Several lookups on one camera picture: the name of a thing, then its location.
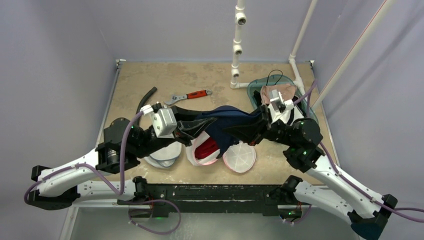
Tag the red handled tool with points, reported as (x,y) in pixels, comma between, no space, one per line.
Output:
(192,95)

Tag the white bra with black straps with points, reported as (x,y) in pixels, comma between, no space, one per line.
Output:
(296,113)

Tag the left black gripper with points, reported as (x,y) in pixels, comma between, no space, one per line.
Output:
(185,130)

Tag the pink bra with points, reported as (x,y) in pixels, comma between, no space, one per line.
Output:
(275,89)

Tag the blue-trimmed white mesh laundry bag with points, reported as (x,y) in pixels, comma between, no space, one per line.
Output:
(165,157)

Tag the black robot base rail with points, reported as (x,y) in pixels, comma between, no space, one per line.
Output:
(262,199)

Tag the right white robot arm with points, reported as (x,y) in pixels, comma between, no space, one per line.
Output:
(366,211)

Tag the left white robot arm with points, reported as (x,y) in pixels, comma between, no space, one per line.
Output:
(100,174)

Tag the teal transparent plastic bin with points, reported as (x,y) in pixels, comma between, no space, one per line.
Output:
(258,83)

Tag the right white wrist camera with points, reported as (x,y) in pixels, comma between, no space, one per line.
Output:
(278,108)

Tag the pink-trimmed white mesh laundry bag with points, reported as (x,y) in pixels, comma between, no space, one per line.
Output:
(239,158)

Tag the red garment in bag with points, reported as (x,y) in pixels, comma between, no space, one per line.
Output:
(206,150)

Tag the navy blue bra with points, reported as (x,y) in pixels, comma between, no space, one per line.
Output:
(226,116)

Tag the white PVC pipe frame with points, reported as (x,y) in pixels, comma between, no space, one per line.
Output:
(279,26)

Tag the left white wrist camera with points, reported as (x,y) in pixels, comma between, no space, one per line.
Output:
(161,116)

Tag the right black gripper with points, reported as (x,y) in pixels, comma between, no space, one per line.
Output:
(263,120)

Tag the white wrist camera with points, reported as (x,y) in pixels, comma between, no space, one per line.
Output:
(278,108)
(161,116)

